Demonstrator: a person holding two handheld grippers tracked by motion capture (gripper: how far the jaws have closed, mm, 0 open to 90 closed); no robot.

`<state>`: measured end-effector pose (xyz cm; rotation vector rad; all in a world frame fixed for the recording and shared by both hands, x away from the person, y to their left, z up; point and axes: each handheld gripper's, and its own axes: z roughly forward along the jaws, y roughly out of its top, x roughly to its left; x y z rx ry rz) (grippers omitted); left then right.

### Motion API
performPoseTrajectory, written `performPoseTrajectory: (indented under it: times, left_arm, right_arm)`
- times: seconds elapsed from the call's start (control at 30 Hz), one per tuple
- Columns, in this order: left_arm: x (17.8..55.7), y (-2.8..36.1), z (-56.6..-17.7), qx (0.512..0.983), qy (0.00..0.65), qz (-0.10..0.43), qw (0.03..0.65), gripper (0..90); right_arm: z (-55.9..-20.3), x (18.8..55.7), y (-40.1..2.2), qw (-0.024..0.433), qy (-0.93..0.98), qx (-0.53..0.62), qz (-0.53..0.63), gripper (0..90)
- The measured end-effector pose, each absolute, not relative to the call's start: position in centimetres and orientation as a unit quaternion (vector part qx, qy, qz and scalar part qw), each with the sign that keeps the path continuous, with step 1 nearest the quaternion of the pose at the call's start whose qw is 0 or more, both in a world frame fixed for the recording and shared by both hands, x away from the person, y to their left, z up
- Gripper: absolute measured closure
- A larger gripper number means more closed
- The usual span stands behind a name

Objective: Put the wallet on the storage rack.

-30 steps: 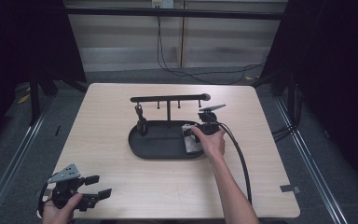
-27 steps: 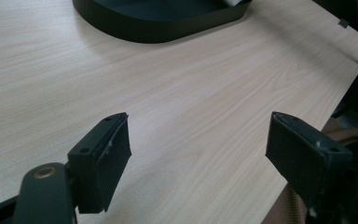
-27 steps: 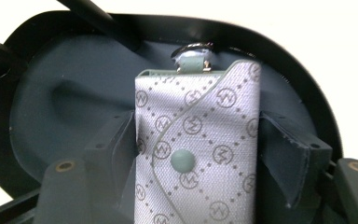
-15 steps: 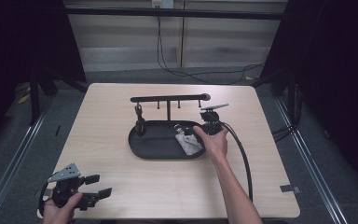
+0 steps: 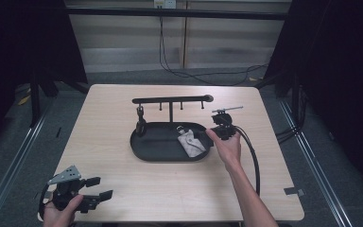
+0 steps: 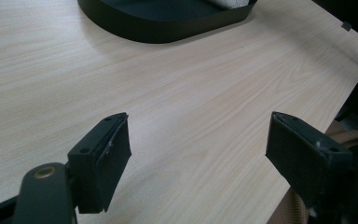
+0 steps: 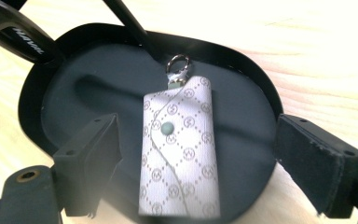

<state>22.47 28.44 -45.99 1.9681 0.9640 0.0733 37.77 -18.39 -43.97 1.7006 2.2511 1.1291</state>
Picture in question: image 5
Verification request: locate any black horizontal bar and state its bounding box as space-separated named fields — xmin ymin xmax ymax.
xmin=65 ymin=7 xmax=293 ymax=22

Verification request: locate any bundle of black cables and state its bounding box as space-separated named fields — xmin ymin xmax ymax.
xmin=275 ymin=88 xmax=307 ymax=145

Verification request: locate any black floor cable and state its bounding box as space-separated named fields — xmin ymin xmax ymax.
xmin=158 ymin=15 xmax=269 ymax=87

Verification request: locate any black car key with clip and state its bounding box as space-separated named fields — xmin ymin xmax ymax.
xmin=134 ymin=105 xmax=147 ymax=137

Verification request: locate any yellow tape piece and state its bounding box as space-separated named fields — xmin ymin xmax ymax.
xmin=17 ymin=94 xmax=31 ymax=106

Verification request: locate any black key rack with tray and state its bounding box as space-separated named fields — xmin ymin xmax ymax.
xmin=130 ymin=94 xmax=216 ymax=163

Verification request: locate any person's right hand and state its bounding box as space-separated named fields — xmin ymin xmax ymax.
xmin=205 ymin=128 xmax=242 ymax=173

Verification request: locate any grey key pouch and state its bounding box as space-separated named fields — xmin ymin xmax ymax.
xmin=175 ymin=125 xmax=208 ymax=158

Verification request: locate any white wall socket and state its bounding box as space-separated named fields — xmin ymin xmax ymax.
xmin=153 ymin=0 xmax=178 ymax=9

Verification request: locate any left hand-held gripper cable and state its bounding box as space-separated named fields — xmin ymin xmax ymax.
xmin=38 ymin=183 xmax=52 ymax=218

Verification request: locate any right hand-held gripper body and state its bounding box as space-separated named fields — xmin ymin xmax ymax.
xmin=212 ymin=106 xmax=244 ymax=141

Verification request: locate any person's left hand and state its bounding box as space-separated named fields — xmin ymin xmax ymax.
xmin=43 ymin=194 xmax=85 ymax=227

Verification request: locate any metal floor rail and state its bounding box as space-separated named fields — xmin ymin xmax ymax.
xmin=278 ymin=99 xmax=354 ymax=227
xmin=0 ymin=102 xmax=57 ymax=227

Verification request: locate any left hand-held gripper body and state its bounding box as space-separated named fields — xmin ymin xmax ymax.
xmin=47 ymin=165 xmax=89 ymax=213

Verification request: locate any grey tape piece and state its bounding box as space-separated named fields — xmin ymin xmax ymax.
xmin=284 ymin=186 xmax=306 ymax=197

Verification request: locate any hand-held gripper cable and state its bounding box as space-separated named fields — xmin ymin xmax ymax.
xmin=233 ymin=125 xmax=262 ymax=197
xmin=38 ymin=183 xmax=52 ymax=218

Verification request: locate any black metal stand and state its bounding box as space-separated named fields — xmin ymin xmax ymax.
xmin=254 ymin=67 xmax=301 ymax=127
xmin=27 ymin=70 xmax=60 ymax=128

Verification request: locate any right hand-held gripper cable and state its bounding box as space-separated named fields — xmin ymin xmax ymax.
xmin=233 ymin=125 xmax=262 ymax=197

